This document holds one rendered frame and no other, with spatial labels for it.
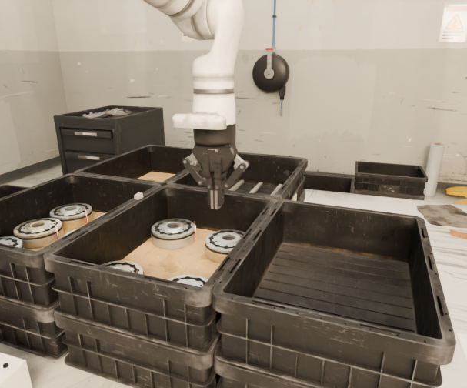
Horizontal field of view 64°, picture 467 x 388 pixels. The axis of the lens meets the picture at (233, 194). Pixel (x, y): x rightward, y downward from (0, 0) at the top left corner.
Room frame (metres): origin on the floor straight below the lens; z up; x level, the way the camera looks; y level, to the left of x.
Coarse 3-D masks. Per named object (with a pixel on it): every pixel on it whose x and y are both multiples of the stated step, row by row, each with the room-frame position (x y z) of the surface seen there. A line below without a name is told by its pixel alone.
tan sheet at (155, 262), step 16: (128, 256) 0.72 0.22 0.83; (144, 256) 0.72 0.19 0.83; (160, 256) 0.72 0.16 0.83; (176, 256) 0.72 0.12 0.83; (192, 256) 0.72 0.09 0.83; (144, 272) 0.65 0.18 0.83; (160, 272) 0.65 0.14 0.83; (176, 272) 0.65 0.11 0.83; (192, 272) 0.65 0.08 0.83; (208, 272) 0.65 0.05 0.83
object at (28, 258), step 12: (60, 180) 0.96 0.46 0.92; (108, 180) 0.95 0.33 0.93; (120, 180) 0.94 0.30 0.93; (132, 180) 0.94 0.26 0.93; (24, 192) 0.85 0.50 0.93; (144, 192) 0.85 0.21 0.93; (84, 228) 0.65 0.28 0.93; (60, 240) 0.59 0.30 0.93; (0, 252) 0.57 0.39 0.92; (12, 252) 0.56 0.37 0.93; (24, 252) 0.55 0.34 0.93; (36, 252) 0.55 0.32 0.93; (24, 264) 0.55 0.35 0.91; (36, 264) 0.54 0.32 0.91
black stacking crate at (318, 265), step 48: (288, 240) 0.78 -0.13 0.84; (336, 240) 0.75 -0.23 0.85; (384, 240) 0.71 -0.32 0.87; (240, 288) 0.51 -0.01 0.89; (288, 288) 0.60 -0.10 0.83; (336, 288) 0.60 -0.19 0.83; (384, 288) 0.60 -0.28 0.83; (240, 336) 0.42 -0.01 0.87; (288, 336) 0.40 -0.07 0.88; (432, 336) 0.39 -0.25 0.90; (336, 384) 0.38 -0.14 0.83; (384, 384) 0.36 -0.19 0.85; (432, 384) 0.34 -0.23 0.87
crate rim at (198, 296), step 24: (264, 216) 0.70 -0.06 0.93; (72, 240) 0.59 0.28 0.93; (240, 240) 0.59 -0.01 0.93; (48, 264) 0.53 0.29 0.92; (72, 264) 0.51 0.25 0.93; (96, 264) 0.51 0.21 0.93; (120, 288) 0.48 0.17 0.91; (144, 288) 0.47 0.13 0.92; (168, 288) 0.45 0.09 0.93; (192, 288) 0.45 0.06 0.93
